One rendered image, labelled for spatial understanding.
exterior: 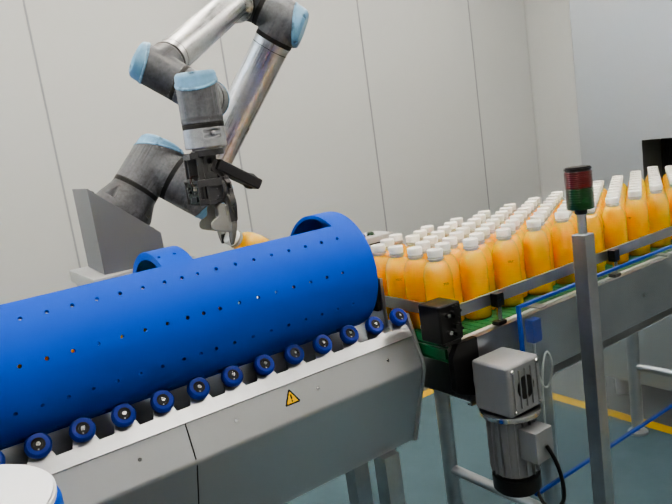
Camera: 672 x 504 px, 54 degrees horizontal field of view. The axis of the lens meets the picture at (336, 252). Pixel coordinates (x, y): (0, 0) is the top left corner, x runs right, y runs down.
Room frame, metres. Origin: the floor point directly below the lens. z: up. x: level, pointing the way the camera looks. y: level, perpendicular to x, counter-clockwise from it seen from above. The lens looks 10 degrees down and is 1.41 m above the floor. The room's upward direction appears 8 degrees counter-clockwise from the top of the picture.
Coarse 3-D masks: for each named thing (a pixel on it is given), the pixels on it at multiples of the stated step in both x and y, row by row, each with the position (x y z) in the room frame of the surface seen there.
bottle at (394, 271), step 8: (392, 256) 1.70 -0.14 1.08; (400, 256) 1.70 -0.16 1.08; (392, 264) 1.69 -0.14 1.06; (400, 264) 1.69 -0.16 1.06; (392, 272) 1.69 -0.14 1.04; (400, 272) 1.68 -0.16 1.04; (392, 280) 1.69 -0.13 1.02; (400, 280) 1.68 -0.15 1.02; (392, 288) 1.69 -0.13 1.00; (400, 288) 1.68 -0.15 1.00; (392, 296) 1.69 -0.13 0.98; (400, 296) 1.68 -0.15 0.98; (408, 312) 1.68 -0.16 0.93
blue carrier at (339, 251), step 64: (256, 256) 1.35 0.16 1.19; (320, 256) 1.41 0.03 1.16; (0, 320) 1.08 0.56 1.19; (64, 320) 1.11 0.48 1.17; (128, 320) 1.16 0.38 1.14; (192, 320) 1.22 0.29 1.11; (256, 320) 1.29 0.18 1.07; (320, 320) 1.40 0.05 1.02; (0, 384) 1.03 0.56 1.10; (64, 384) 1.08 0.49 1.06; (128, 384) 1.16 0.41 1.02; (0, 448) 1.08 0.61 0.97
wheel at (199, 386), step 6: (198, 378) 1.26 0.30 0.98; (192, 384) 1.25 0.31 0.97; (198, 384) 1.25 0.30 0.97; (204, 384) 1.26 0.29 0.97; (192, 390) 1.24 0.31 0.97; (198, 390) 1.24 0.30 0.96; (204, 390) 1.25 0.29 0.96; (192, 396) 1.23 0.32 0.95; (198, 396) 1.23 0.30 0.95; (204, 396) 1.24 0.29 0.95
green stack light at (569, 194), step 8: (568, 192) 1.54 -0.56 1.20; (576, 192) 1.53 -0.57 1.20; (584, 192) 1.52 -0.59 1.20; (592, 192) 1.53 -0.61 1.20; (568, 200) 1.54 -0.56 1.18; (576, 200) 1.53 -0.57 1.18; (584, 200) 1.52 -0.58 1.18; (592, 200) 1.53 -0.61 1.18; (568, 208) 1.55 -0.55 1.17; (576, 208) 1.53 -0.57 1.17; (584, 208) 1.52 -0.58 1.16; (592, 208) 1.53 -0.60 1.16
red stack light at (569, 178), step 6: (564, 174) 1.55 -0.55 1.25; (570, 174) 1.53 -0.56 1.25; (576, 174) 1.52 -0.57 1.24; (582, 174) 1.52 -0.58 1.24; (588, 174) 1.52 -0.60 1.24; (564, 180) 1.55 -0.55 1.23; (570, 180) 1.53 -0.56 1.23; (576, 180) 1.52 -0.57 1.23; (582, 180) 1.52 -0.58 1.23; (588, 180) 1.52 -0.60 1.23; (570, 186) 1.53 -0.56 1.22; (576, 186) 1.53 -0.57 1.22; (582, 186) 1.52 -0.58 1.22; (588, 186) 1.52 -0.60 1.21
